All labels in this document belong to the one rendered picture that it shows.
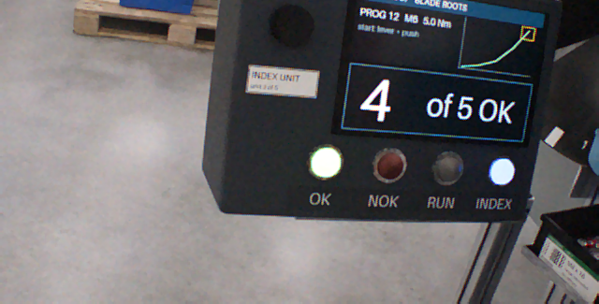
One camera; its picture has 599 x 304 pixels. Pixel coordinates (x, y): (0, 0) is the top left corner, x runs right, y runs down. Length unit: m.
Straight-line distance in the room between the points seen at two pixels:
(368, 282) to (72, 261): 0.93
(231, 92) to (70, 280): 1.65
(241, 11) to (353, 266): 1.89
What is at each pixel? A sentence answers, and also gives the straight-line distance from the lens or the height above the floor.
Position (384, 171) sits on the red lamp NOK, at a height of 1.12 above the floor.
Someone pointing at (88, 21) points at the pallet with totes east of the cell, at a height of 0.08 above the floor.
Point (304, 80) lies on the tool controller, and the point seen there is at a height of 1.17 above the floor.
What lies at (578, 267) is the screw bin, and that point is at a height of 0.85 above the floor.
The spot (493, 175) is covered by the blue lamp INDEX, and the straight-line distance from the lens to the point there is 0.57.
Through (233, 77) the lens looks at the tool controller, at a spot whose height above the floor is 1.17.
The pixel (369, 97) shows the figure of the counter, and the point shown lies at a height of 1.16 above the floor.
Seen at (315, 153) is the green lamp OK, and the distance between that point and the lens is 0.51.
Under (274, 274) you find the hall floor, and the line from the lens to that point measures 2.22.
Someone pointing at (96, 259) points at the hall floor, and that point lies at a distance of 2.18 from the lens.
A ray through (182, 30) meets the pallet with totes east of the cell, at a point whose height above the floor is 0.09.
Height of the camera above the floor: 1.36
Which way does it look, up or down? 26 degrees down
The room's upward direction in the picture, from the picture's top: 12 degrees clockwise
